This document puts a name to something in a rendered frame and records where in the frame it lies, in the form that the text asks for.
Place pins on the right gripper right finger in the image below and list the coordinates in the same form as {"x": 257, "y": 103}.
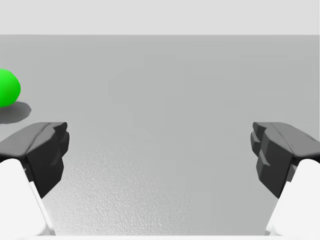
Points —
{"x": 280, "y": 155}

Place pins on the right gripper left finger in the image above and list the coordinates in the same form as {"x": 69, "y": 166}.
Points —
{"x": 37, "y": 155}

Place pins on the green ball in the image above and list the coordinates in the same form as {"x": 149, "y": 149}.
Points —
{"x": 7, "y": 87}

